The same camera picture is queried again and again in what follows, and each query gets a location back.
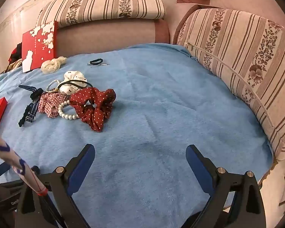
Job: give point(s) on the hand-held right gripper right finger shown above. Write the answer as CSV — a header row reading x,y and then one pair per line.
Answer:
x,y
199,168

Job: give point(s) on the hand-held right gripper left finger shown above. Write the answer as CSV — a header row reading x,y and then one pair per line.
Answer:
x,y
82,168

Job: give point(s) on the white cherry print scrunchie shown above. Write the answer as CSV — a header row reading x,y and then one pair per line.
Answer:
x,y
73,76

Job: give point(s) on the red polka dot scrunchie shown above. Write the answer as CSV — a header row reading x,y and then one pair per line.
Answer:
x,y
97,114

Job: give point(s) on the blue blanket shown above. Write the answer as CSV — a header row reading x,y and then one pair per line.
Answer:
x,y
168,111

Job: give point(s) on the red plaid scrunchie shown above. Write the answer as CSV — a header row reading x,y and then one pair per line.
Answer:
x,y
49,104

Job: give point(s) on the thin black headband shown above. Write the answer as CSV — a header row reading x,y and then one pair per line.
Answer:
x,y
73,81

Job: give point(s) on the silver hair pin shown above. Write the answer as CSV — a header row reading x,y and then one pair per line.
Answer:
x,y
104,64

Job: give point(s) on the cream fluffy scrunchie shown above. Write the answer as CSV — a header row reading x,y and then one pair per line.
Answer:
x,y
52,65

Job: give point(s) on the tan patterned cloth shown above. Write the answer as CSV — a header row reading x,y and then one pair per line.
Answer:
x,y
14,66

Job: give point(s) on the striped floral zippered cushion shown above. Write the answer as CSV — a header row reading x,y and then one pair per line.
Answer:
x,y
239,52

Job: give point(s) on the red floral gift box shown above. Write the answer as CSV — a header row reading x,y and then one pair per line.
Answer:
x,y
38,45

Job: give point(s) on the pink sofa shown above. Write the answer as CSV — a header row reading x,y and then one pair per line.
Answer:
x,y
104,38

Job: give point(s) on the red and black cloth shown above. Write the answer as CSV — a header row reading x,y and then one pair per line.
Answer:
x,y
15,53

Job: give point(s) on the striped floral long cushion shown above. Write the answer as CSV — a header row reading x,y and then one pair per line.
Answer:
x,y
104,7

